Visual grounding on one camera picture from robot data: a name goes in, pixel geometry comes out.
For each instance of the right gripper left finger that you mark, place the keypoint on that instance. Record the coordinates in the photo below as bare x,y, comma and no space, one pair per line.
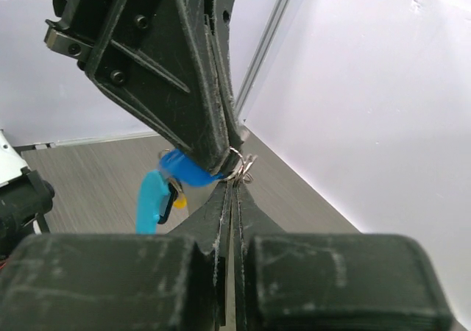
172,281

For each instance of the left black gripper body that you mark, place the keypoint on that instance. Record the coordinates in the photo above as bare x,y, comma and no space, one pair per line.
100,34

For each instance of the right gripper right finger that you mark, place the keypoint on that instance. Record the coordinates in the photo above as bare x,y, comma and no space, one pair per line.
330,281

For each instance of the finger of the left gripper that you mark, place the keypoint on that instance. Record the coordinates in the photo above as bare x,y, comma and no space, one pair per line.
216,15
170,95

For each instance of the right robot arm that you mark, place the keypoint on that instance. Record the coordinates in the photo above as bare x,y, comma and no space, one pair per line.
26,198

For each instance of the large silver keyring with keys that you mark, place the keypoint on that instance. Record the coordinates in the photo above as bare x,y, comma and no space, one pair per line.
163,188

